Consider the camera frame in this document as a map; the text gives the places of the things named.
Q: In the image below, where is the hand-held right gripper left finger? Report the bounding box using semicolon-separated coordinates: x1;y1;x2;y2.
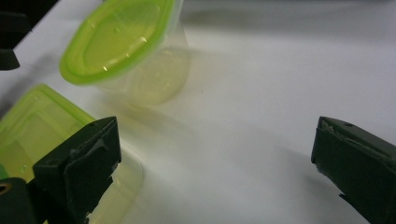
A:
32;116;122;224

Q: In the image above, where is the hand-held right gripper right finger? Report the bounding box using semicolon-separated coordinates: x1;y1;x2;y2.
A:
310;116;396;224

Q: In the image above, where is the rectangular container with green lid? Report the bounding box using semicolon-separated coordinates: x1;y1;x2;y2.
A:
0;83;145;224

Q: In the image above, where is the round container with green lid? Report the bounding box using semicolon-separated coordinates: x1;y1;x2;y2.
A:
59;0;192;106

